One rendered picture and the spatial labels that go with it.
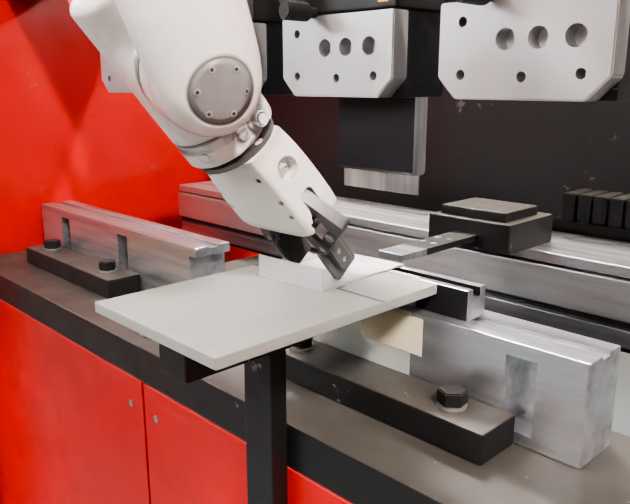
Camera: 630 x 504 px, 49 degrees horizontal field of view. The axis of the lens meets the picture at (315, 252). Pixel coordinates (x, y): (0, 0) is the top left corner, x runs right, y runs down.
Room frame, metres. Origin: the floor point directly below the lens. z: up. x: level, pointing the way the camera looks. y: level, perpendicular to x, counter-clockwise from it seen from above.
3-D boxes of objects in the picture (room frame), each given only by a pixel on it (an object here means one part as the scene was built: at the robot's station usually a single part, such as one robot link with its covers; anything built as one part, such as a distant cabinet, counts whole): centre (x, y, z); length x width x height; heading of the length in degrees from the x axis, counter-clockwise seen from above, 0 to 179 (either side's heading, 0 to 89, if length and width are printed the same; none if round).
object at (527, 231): (0.83, -0.18, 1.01); 0.26 x 0.12 x 0.05; 134
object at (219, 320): (0.61, 0.04, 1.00); 0.26 x 0.18 x 0.01; 134
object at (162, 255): (1.10, 0.32, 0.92); 0.50 x 0.06 x 0.10; 44
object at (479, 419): (0.64, -0.05, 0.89); 0.30 x 0.05 x 0.03; 44
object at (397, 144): (0.71, -0.07, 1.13); 0.10 x 0.02 x 0.10; 44
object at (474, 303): (0.69, -0.08, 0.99); 0.20 x 0.03 x 0.03; 44
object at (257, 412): (0.58, 0.07, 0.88); 0.14 x 0.04 x 0.22; 134
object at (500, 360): (0.67, -0.11, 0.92); 0.39 x 0.06 x 0.10; 44
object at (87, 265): (1.10, 0.39, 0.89); 0.30 x 0.05 x 0.03; 44
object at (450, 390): (0.57, -0.12, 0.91); 0.03 x 0.03 x 0.02
